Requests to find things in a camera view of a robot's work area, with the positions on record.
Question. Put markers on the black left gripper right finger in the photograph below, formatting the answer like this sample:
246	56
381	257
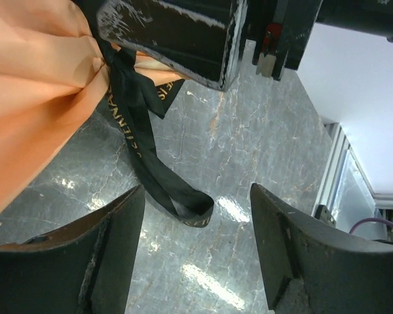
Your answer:
341	273

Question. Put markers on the black printed ribbon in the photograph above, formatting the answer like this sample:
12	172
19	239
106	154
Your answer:
132	97

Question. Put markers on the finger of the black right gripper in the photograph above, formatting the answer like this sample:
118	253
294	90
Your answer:
202	40

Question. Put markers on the orange wrapping paper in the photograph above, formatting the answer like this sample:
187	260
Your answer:
52	77

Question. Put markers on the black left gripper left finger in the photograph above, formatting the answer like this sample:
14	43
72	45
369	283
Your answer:
85	266

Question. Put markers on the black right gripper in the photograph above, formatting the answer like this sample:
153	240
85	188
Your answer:
281	29

